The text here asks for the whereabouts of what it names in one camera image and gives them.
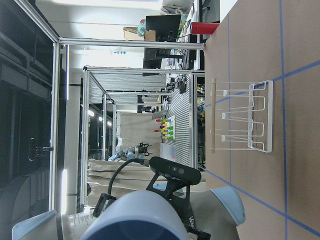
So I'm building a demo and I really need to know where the white wire cup holder rack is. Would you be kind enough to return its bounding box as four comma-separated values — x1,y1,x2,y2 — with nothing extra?
210,78,274,153

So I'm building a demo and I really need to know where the red cardboard tube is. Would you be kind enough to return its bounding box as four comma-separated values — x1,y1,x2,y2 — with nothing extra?
190,22,220,35

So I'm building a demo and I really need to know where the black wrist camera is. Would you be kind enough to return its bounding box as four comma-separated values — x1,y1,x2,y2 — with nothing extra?
149,156,202,186

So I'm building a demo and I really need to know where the light blue plastic cup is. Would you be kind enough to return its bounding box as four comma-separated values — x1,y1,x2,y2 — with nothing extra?
81,190,190,240

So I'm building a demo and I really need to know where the black monitor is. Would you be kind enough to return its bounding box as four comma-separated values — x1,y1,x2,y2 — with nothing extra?
145,14,181,42

